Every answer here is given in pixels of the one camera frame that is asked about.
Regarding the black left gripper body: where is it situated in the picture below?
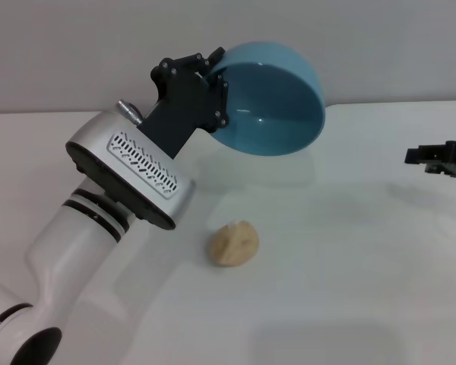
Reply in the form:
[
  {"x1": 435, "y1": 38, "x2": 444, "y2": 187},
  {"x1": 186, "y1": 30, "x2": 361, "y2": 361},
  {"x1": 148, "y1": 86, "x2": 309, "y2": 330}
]
[{"x1": 136, "y1": 62, "x2": 214, "y2": 159}]

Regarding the blue bowl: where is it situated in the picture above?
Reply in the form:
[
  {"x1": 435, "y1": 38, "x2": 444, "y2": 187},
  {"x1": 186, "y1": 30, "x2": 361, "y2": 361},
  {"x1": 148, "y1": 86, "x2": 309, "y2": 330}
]
[{"x1": 206, "y1": 40, "x2": 327, "y2": 157}]

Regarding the egg yolk pastry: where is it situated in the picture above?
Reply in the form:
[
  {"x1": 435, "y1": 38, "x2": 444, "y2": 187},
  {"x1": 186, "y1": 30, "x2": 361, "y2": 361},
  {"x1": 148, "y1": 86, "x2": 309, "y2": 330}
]
[{"x1": 207, "y1": 221, "x2": 261, "y2": 268}]

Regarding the left wrist connector cable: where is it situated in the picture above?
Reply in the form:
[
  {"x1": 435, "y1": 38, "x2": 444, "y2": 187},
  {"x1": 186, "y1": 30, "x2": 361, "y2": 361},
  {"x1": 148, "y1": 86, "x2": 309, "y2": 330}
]
[{"x1": 116, "y1": 100, "x2": 144, "y2": 125}]

